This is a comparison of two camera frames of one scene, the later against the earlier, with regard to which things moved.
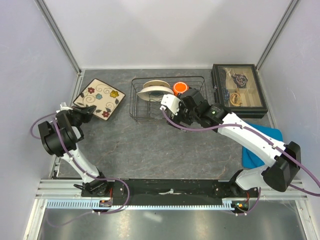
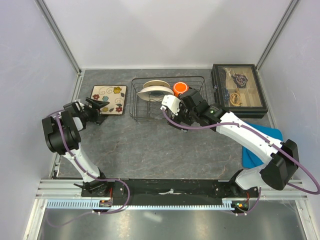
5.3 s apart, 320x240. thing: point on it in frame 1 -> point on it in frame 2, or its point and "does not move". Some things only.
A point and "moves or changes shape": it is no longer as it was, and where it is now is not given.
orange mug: (180, 87) does not move
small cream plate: (156, 83) does not move
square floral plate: (106, 98) moves or changes shape
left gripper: (87, 117) -> (97, 118)
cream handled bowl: (154, 93) does not move
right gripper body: (187, 117) does not move
